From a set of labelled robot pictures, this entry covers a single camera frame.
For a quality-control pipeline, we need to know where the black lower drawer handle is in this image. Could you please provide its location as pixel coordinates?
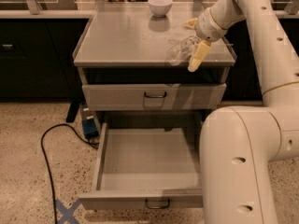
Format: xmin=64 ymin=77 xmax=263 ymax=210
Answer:
xmin=145 ymin=199 xmax=171 ymax=210

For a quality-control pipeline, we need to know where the clear plastic water bottle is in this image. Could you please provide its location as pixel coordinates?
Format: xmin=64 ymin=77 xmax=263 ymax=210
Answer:
xmin=165 ymin=36 xmax=200 ymax=66

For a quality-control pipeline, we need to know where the black upper drawer handle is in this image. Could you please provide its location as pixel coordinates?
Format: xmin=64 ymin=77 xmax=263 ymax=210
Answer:
xmin=144 ymin=91 xmax=167 ymax=99

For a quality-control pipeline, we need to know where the dark counter cabinet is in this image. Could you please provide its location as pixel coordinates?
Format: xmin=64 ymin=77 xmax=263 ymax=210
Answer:
xmin=0 ymin=9 xmax=299 ymax=103

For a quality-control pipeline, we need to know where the open grey middle drawer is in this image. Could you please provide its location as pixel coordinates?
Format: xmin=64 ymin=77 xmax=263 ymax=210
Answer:
xmin=79 ymin=123 xmax=203 ymax=210

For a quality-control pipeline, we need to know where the blue tape cross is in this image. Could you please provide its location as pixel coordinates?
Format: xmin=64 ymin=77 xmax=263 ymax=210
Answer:
xmin=55 ymin=200 xmax=80 ymax=224

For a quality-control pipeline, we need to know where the grey drawer cabinet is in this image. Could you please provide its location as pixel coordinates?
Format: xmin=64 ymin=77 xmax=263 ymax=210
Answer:
xmin=74 ymin=3 xmax=235 ymax=129

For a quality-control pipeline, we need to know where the closed grey upper drawer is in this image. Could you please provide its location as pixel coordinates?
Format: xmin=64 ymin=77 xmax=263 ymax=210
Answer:
xmin=82 ymin=84 xmax=226 ymax=111

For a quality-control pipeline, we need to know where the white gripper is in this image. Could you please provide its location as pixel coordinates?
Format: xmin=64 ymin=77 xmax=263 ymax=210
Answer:
xmin=182 ymin=7 xmax=227 ymax=72

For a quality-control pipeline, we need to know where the black cable left floor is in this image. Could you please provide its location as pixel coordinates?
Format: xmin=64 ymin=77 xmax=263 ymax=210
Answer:
xmin=40 ymin=123 xmax=101 ymax=224

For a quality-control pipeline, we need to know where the black drawer handle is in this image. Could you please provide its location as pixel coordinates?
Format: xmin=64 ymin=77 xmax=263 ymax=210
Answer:
xmin=145 ymin=199 xmax=171 ymax=210
xmin=144 ymin=91 xmax=167 ymax=99

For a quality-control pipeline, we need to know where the white ceramic bowl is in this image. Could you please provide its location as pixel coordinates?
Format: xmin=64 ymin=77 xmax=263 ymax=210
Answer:
xmin=148 ymin=0 xmax=173 ymax=17

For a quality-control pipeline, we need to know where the blue power box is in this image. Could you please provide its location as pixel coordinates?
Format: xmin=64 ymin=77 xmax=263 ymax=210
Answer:
xmin=80 ymin=104 xmax=99 ymax=139

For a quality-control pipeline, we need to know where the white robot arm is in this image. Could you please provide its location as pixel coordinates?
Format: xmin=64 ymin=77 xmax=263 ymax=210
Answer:
xmin=192 ymin=0 xmax=299 ymax=224

